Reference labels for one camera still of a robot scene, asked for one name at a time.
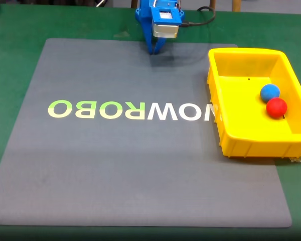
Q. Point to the clear tape piece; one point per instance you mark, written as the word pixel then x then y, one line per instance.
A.
pixel 299 158

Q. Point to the wooden chair leg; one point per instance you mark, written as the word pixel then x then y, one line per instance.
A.
pixel 236 5
pixel 134 3
pixel 212 3

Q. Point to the silver camera box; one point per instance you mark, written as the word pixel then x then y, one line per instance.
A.
pixel 165 31

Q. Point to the blue ball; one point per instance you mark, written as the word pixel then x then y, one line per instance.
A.
pixel 269 91

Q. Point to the yellow plastic bin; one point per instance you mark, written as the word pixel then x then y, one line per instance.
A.
pixel 240 145

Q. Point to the grey printed mat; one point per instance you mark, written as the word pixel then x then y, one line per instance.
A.
pixel 115 163

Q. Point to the red ball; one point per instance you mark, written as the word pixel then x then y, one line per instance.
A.
pixel 276 107

